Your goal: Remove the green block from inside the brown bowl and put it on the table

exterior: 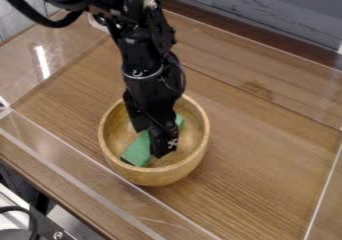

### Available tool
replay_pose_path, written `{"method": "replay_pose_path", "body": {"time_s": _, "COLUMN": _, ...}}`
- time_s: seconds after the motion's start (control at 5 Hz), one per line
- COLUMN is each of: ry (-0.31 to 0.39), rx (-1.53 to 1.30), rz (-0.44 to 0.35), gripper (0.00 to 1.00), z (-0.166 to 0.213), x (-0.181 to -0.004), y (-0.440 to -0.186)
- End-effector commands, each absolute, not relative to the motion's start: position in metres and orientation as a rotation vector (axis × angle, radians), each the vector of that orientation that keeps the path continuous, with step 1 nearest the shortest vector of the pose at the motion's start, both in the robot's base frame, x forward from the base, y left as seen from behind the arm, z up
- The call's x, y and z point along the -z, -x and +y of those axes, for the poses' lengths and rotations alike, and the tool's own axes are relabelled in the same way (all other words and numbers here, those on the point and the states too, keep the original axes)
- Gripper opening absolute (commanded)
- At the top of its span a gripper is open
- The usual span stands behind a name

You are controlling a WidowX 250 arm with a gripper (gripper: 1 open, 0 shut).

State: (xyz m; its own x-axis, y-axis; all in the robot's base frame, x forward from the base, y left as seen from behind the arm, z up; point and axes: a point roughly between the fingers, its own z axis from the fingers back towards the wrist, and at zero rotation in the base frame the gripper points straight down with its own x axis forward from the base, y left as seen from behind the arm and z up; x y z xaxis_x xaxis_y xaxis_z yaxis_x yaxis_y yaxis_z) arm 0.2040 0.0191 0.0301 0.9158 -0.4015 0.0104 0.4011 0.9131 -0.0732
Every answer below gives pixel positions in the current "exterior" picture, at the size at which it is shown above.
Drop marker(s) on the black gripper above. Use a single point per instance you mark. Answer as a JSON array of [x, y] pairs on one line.
[[150, 97]]

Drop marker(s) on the green rectangular block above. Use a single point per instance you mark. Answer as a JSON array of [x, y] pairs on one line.
[[138, 154]]

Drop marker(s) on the black metal bracket with screw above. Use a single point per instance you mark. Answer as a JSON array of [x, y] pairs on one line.
[[47, 230]]

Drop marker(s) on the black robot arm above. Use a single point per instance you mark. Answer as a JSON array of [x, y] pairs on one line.
[[151, 70]]

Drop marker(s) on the brown wooden bowl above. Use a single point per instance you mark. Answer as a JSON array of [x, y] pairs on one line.
[[116, 136]]

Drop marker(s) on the clear acrylic tray wall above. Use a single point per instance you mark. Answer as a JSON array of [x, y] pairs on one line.
[[269, 181]]

